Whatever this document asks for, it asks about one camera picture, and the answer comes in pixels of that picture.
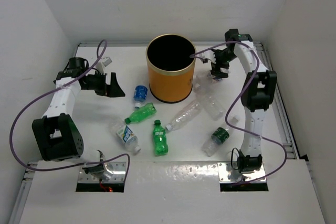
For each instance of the orange cylindrical bin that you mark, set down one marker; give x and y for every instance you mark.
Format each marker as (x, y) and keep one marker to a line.
(170, 67)

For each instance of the green Sprite bottle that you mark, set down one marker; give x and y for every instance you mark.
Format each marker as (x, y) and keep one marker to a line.
(159, 137)

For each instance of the large clear crushed bottle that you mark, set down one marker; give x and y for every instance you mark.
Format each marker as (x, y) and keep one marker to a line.
(210, 104)

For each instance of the small blue label bottle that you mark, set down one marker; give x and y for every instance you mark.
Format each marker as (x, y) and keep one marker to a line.
(139, 97)

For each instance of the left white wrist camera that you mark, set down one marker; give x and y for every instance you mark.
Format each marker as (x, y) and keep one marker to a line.
(102, 64)

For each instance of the green bottle sideways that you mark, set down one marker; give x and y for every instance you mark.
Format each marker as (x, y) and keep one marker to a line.
(141, 114)

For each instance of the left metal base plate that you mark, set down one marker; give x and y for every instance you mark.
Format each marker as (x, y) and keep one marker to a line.
(111, 172)

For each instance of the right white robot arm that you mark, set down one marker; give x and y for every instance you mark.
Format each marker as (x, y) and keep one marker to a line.
(257, 93)

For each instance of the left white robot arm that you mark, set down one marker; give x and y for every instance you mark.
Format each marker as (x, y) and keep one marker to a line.
(56, 134)

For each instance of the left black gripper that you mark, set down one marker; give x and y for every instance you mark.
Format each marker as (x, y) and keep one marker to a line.
(112, 90)

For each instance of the metal base plate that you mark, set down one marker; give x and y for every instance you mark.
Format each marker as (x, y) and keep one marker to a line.
(228, 175)
(111, 172)

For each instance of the clear ribbed bottle white cap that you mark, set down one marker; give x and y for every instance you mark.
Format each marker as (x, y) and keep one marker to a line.
(186, 115)

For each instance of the clear bottle white blue label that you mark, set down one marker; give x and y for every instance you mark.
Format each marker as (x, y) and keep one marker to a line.
(127, 137)

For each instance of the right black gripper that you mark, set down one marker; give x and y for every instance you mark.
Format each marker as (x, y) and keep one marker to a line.
(216, 67)

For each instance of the clear bottle dark green label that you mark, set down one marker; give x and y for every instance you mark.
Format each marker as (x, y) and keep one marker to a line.
(217, 139)

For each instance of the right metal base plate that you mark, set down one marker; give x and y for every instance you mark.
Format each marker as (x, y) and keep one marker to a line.
(228, 175)

